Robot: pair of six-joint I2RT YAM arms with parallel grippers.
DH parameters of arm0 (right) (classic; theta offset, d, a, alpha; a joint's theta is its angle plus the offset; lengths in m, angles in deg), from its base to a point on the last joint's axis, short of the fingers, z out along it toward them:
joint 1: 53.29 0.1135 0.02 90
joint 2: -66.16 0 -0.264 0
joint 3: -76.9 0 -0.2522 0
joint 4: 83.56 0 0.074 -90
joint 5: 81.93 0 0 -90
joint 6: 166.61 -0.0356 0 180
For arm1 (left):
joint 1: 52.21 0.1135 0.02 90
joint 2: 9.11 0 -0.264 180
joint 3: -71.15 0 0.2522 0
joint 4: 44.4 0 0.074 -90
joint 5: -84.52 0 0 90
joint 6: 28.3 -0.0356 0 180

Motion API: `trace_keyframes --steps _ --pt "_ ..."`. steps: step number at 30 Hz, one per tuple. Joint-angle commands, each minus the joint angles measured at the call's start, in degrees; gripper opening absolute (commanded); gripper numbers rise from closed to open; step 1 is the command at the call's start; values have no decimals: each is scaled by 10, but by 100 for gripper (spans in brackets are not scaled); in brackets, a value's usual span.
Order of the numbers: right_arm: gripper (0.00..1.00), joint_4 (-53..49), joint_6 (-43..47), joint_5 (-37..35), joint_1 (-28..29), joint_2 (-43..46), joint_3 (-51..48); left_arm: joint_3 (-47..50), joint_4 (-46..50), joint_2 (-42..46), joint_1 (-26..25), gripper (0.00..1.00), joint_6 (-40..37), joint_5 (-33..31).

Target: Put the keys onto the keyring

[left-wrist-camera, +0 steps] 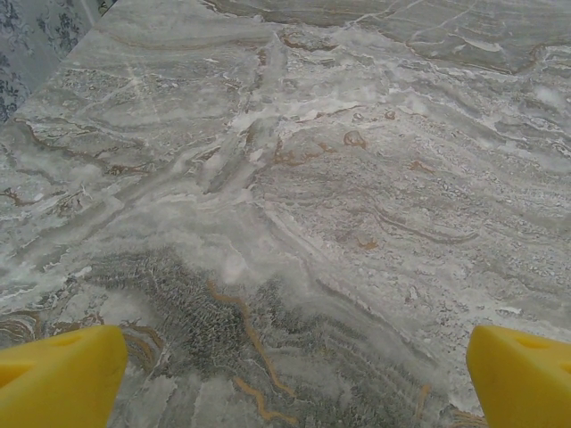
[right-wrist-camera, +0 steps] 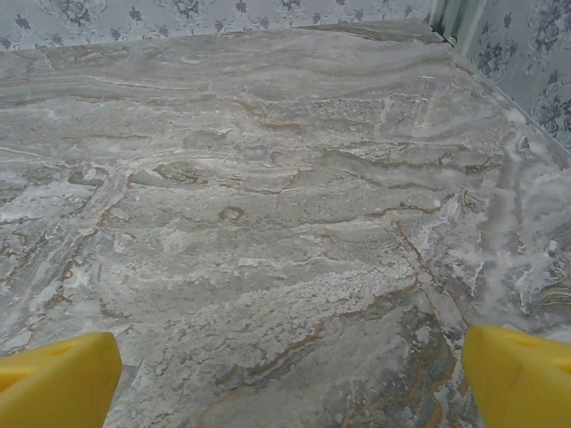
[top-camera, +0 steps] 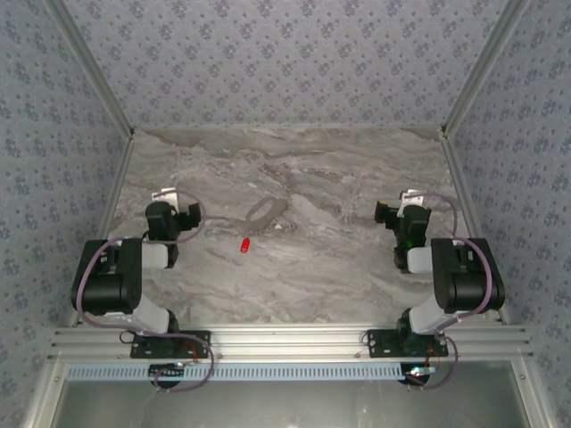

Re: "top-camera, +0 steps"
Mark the aluminium mounting rail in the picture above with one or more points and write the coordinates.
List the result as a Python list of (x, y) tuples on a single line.
[(285, 341)]

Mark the small black circuit board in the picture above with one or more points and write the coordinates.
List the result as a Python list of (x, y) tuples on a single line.
[(417, 372), (167, 371)]

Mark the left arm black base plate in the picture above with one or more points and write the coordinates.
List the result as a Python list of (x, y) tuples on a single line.
[(198, 343)]

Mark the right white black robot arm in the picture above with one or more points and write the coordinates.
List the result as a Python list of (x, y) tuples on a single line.
[(468, 276)]

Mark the aluminium frame post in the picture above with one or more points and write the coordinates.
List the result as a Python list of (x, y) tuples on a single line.
[(486, 67), (89, 67)]

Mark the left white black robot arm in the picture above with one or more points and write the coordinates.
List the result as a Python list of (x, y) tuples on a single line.
[(111, 276)]

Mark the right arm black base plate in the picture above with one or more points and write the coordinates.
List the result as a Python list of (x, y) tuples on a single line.
[(383, 343)]

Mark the red key tag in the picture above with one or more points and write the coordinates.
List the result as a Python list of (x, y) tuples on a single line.
[(245, 246)]

